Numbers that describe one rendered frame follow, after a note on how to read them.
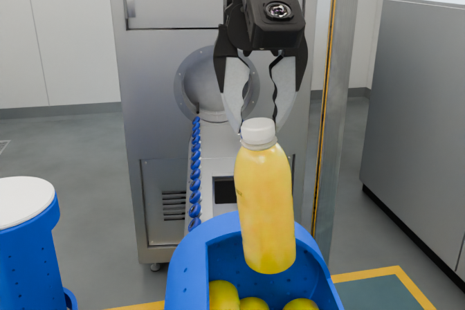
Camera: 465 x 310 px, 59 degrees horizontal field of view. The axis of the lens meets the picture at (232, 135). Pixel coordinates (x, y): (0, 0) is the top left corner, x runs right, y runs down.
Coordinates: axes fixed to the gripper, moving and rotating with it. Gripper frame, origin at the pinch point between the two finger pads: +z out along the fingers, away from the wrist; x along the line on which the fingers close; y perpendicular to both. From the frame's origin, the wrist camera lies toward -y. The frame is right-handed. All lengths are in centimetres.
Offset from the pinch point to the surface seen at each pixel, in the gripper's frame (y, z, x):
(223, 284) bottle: 8.6, 31.8, 3.3
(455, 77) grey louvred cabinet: 149, 38, -124
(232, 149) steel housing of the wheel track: 107, 55, -7
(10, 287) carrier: 42, 61, 56
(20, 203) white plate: 53, 43, 54
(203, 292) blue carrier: -0.9, 23.7, 6.6
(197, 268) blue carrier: 4.5, 24.5, 7.5
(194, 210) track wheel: 56, 49, 9
